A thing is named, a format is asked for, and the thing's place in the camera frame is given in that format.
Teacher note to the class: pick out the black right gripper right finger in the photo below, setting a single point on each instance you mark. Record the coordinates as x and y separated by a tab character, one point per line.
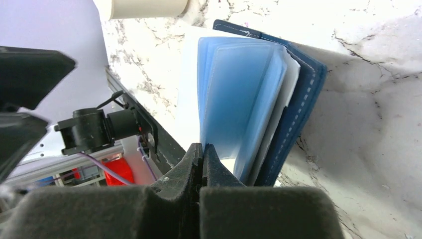
229	210

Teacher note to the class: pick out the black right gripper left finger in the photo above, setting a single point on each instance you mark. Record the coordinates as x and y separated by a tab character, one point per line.
167	209

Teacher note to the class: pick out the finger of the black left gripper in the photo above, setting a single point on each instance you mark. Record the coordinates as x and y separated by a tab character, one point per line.
28	75
19	133

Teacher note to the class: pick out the blue leather card holder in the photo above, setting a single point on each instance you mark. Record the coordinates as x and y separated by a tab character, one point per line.
247	93

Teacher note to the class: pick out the red container under table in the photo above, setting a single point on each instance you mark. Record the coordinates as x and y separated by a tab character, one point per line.
94	174

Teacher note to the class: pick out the black metal base rail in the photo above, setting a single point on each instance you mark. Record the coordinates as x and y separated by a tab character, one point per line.
94	129

